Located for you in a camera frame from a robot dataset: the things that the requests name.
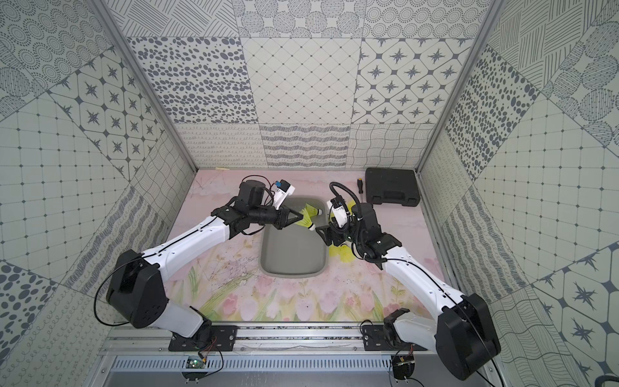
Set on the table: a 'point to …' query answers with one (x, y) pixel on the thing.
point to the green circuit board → (194, 363)
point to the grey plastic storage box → (293, 251)
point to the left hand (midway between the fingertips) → (308, 220)
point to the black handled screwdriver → (360, 183)
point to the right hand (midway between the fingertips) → (327, 226)
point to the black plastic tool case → (391, 185)
